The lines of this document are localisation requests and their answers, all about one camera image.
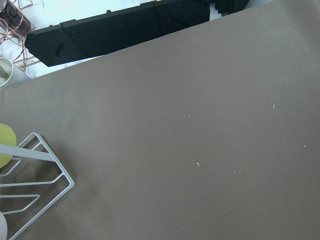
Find yellow cup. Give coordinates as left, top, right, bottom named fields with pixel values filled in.
left=0, top=123, right=17, bottom=168

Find paper cup with whisk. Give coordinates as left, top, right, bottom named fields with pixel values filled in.
left=0, top=56, right=34, bottom=90

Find pink cup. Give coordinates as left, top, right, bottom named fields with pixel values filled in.
left=0, top=212, right=8, bottom=240

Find long black foam block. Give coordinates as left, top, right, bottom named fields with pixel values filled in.
left=24, top=0, right=251, bottom=68

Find white wire cup rack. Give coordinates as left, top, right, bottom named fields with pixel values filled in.
left=0, top=132, right=75, bottom=240

